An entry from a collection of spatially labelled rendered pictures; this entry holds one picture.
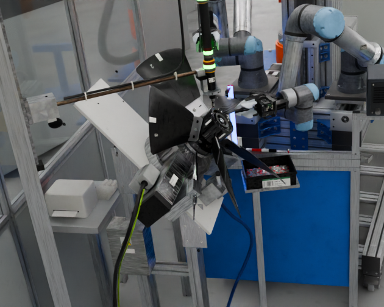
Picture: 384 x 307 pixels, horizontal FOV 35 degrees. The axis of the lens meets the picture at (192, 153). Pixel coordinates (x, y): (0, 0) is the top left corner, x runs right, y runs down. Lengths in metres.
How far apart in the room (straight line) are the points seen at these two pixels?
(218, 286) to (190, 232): 1.00
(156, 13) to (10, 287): 4.76
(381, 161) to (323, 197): 1.28
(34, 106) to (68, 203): 0.51
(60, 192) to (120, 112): 0.40
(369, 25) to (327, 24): 1.59
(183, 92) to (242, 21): 0.46
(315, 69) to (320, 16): 0.63
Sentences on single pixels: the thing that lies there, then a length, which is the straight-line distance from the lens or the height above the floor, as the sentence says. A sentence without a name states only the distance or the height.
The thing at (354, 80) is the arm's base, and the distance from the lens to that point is 2.87.
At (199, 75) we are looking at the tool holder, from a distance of 2.22.
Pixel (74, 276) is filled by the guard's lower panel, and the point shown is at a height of 0.44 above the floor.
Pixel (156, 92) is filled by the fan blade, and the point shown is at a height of 1.41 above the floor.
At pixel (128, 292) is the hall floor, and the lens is 3.40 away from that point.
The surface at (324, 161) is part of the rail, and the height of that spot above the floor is 0.83.
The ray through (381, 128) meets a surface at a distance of 4.26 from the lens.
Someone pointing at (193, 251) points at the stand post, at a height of 0.69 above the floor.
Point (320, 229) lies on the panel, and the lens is 2.94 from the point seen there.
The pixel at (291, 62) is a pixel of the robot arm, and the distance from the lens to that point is 2.57.
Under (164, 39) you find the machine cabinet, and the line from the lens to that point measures 6.85.
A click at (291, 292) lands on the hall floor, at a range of 3.28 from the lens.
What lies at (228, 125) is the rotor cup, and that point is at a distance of 2.24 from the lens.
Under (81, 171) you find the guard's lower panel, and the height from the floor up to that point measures 0.84.
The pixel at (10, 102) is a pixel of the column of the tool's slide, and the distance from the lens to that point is 2.05.
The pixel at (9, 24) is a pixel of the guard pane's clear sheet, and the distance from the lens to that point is 2.37.
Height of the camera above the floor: 2.10
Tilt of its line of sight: 26 degrees down
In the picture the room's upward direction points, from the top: 7 degrees counter-clockwise
